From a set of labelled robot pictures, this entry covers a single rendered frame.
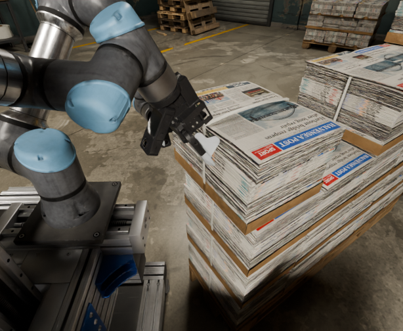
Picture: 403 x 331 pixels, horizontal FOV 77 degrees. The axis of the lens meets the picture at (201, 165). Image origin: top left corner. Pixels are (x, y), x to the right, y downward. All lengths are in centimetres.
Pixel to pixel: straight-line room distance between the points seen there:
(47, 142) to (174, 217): 124
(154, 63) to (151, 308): 102
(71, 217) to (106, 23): 49
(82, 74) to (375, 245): 185
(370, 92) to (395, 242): 123
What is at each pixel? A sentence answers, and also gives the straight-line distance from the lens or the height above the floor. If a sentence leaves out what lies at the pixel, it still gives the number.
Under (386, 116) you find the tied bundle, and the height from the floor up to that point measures 98.
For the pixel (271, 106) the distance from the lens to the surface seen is 74.
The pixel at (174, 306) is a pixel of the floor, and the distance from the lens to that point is 148.
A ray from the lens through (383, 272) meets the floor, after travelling 186.
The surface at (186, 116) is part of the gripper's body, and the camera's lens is 52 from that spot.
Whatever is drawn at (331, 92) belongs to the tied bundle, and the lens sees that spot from 110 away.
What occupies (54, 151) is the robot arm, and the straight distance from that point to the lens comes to 66.
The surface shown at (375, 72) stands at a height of 107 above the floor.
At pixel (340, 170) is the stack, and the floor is 83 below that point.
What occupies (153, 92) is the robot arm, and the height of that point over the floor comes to 119.
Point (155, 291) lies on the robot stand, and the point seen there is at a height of 23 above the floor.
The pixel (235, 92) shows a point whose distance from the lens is 80.
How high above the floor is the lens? 137
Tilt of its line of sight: 39 degrees down
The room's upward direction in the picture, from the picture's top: straight up
